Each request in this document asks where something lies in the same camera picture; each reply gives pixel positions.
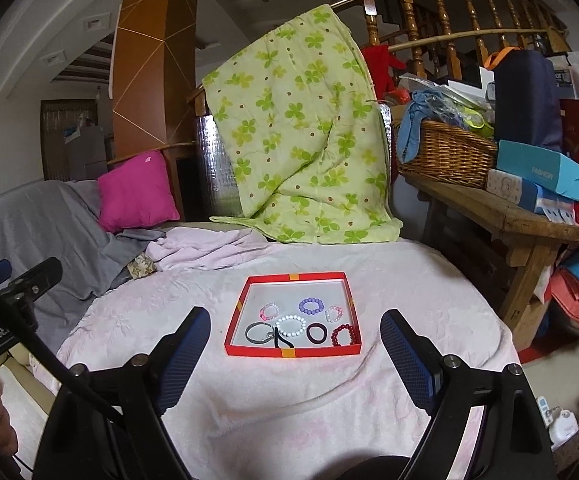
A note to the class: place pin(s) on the magenta pillow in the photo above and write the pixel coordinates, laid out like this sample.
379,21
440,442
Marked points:
134,195

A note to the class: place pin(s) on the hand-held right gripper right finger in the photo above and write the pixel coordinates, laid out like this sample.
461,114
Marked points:
407,360

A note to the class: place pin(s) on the white remote control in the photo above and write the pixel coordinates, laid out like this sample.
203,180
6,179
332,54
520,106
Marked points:
544,412

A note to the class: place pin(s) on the white appliance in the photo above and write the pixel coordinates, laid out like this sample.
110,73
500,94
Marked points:
86,152

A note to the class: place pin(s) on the small white device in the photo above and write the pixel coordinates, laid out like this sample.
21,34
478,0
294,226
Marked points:
564,425

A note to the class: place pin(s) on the navy bag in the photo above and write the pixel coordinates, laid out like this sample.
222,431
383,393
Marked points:
524,100

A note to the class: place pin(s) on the clear plastic bags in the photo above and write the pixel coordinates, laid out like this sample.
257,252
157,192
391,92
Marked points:
464,115

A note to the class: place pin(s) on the red garment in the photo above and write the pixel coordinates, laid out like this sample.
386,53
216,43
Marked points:
379,65

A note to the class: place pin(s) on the green clover quilt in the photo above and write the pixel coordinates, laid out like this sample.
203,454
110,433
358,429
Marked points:
294,125

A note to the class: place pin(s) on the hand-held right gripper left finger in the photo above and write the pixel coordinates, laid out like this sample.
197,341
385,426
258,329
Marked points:
184,360

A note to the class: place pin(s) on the brown wooden column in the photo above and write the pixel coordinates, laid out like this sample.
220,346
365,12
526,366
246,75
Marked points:
144,60

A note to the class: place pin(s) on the teal cardboard box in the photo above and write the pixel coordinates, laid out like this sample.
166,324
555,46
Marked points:
539,167

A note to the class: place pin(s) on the small patterned cloth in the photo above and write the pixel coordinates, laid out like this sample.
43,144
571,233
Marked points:
142,266

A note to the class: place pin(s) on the grey sheet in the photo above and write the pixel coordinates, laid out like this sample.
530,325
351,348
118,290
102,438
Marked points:
44,225

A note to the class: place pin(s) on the wicker basket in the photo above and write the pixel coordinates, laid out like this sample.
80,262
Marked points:
449,155

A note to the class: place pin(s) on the red shallow box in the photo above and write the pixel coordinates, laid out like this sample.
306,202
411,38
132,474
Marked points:
289,294

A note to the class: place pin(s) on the wooden table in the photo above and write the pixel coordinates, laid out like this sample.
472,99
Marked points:
469,200

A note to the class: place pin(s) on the blue cloth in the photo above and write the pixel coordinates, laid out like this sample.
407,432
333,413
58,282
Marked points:
412,125

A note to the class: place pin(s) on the white patterned box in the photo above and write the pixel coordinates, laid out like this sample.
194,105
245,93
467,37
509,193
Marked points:
509,187

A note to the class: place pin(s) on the pale pink blanket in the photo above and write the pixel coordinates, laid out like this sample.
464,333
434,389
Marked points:
319,400

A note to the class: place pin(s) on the wooden stair railing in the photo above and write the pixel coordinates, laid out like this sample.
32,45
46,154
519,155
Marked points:
409,15

